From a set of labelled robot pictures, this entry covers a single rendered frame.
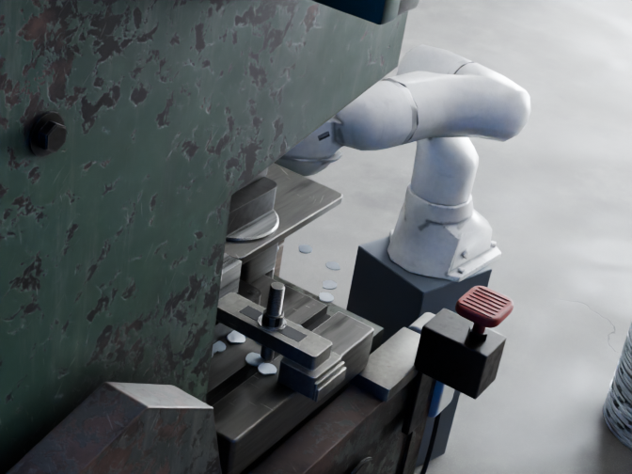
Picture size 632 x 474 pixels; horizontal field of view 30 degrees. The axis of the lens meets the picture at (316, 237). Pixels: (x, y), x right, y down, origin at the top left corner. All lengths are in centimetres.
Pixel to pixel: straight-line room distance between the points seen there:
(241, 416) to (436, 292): 85
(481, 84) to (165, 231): 100
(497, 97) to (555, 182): 171
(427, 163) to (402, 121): 23
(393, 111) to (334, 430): 57
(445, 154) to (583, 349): 98
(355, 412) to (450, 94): 64
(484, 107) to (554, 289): 122
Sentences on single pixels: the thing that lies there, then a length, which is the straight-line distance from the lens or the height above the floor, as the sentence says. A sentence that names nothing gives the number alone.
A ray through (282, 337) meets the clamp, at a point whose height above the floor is 75.
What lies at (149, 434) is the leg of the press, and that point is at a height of 87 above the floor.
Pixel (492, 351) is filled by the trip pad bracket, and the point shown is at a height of 70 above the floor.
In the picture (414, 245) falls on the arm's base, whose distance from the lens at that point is 212.
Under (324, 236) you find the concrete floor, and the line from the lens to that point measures 310.
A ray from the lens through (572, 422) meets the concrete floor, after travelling 265.
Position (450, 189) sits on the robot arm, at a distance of 207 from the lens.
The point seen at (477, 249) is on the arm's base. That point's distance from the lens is 220.
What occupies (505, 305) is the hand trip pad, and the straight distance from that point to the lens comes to 151.
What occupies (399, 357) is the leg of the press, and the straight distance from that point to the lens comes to 158.
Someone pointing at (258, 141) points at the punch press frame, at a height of 105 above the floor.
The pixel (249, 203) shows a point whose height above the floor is 89.
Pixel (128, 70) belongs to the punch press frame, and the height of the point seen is 118.
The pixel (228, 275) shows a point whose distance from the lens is 144.
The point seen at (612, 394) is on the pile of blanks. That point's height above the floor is 7.
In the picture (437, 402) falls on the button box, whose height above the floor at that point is 53.
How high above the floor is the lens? 154
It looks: 30 degrees down
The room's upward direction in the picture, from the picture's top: 9 degrees clockwise
